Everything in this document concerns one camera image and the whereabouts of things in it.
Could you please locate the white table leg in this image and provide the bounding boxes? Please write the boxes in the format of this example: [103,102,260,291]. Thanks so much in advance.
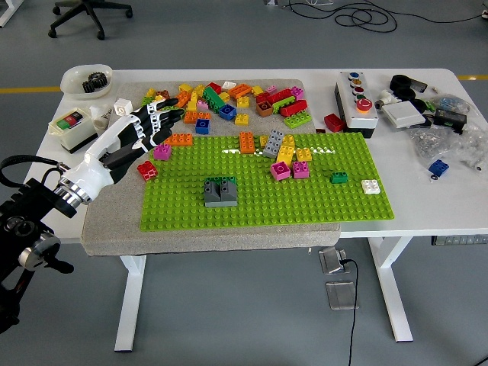
[114,254,148,352]
[368,236,415,343]

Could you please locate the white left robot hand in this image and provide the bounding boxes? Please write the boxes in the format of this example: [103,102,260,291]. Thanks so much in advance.
[60,98,187,201]

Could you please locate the black power adapter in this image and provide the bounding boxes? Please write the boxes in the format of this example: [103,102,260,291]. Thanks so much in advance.
[433,108,468,135]

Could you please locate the long dark green brick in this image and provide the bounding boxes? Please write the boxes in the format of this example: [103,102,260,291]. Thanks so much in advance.
[201,86,226,114]

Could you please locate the orange eight-stud toy brick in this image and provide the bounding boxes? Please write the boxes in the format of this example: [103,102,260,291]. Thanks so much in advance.
[166,132,194,147]

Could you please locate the long yellow toy brick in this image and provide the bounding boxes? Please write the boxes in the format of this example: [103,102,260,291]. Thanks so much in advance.
[276,133,297,167]

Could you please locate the black floor cable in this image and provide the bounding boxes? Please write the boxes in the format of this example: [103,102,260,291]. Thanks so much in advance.
[285,0,488,34]

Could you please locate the black office chair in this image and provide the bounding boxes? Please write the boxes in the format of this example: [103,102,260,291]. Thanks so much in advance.
[48,0,134,41]

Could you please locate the metal floor plate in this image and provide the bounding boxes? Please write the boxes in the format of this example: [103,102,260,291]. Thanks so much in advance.
[325,281,360,312]

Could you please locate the black power cord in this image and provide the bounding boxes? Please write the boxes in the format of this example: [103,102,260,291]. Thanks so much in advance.
[338,258,361,366]

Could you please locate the metal floor socket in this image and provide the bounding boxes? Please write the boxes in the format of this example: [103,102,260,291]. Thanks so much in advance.
[318,246,348,275]

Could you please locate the rounded red toy brick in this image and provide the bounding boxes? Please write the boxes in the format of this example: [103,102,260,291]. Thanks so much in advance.
[279,99,309,117]

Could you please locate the flat lime green brick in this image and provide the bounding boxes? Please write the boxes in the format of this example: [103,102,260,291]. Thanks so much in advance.
[272,95,297,114]

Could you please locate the clear bag of screws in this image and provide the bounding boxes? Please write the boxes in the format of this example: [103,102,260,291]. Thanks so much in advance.
[407,121,488,172]

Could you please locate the white pipe fitting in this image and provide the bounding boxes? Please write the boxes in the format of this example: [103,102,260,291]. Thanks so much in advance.
[374,88,401,111]

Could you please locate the white plastic bowl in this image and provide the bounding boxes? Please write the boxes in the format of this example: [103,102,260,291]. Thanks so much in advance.
[60,63,114,101]

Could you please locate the grey eight-stud toy brick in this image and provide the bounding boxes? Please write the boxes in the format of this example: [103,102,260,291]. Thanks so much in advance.
[262,128,286,159]
[204,197,238,208]

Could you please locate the grey table control panel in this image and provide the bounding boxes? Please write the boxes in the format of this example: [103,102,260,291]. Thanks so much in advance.
[431,234,488,246]

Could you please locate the long red toy brick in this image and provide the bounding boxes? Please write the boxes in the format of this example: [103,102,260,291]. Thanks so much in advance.
[266,88,294,106]

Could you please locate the white plastic tube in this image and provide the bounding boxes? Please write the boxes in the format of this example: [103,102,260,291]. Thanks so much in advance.
[89,104,114,130]

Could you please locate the white switch plate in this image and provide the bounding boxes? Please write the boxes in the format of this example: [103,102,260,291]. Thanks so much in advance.
[380,101,427,130]

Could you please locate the push-button control box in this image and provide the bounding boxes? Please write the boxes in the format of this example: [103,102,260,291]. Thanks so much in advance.
[334,70,379,139]

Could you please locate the black gear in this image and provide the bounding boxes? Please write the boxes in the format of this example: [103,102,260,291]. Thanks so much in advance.
[82,72,108,94]

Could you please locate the white green-red switch box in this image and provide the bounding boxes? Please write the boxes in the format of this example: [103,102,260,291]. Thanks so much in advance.
[48,106,99,154]

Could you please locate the grey-brown mat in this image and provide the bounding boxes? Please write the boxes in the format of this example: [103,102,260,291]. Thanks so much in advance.
[82,79,342,257]

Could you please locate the clear bag blue parts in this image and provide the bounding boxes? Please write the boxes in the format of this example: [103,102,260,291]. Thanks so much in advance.
[430,94,470,114]

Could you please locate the green toy baseplate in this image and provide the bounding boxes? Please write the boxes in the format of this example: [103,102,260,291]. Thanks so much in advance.
[140,132,396,233]

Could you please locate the white cube toy brick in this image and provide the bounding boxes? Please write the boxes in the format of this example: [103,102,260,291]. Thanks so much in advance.
[113,98,134,116]

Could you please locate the white furniture frame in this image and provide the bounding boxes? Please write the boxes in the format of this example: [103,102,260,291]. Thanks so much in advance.
[0,0,26,28]

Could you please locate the grey sloped toy brick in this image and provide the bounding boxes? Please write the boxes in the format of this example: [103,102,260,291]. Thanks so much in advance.
[220,178,238,202]
[204,178,223,202]

